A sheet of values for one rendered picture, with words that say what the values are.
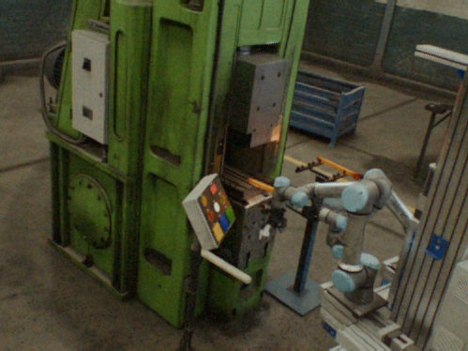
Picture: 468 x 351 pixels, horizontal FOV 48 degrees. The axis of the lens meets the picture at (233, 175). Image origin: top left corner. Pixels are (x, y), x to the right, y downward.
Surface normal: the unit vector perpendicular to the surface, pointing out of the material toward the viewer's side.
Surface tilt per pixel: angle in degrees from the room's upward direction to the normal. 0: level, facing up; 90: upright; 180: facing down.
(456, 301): 90
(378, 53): 90
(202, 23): 89
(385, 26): 90
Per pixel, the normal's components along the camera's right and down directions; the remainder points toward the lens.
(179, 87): -0.66, 0.23
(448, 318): -0.82, 0.15
